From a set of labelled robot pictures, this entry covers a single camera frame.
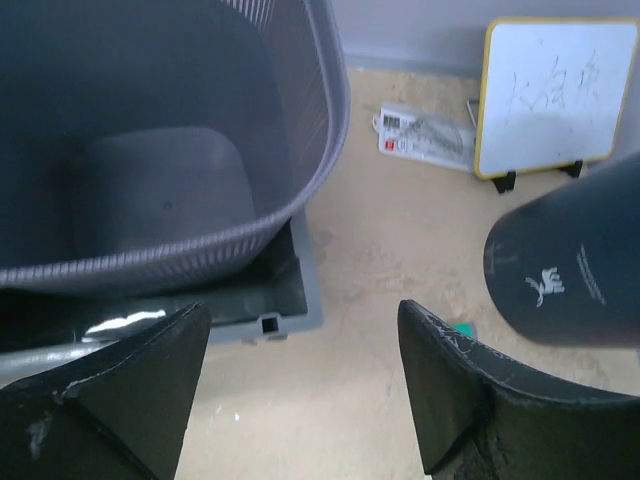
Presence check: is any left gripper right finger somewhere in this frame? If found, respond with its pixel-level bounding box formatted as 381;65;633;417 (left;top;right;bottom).
397;300;639;479

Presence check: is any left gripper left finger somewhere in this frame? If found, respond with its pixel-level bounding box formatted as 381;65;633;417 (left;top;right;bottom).
1;304;211;479

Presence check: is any dark blue round bin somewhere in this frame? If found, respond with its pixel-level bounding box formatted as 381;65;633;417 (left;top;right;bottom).
484;155;639;348

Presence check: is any grey mesh square bin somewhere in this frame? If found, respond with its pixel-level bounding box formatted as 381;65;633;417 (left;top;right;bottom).
1;1;350;295

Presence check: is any green eraser block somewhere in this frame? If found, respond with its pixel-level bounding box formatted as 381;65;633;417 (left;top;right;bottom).
452;322;477;339

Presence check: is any grey plastic tray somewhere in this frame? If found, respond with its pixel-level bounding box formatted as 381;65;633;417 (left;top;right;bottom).
1;213;324;384

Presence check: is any white plastic ruler pack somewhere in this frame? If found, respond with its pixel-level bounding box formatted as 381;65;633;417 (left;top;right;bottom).
372;103;475;173

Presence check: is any small whiteboard yellow frame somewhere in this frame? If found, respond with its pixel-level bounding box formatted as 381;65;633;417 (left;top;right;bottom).
474;17;639;190

